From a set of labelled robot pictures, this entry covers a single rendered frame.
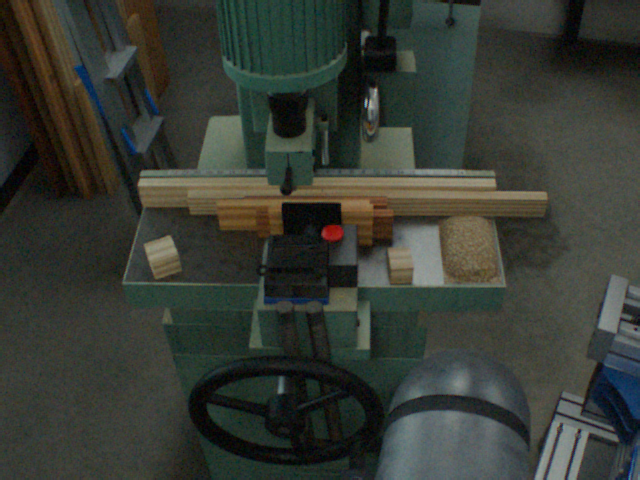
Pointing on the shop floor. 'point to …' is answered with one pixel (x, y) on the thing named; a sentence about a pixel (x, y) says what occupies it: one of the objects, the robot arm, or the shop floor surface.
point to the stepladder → (130, 149)
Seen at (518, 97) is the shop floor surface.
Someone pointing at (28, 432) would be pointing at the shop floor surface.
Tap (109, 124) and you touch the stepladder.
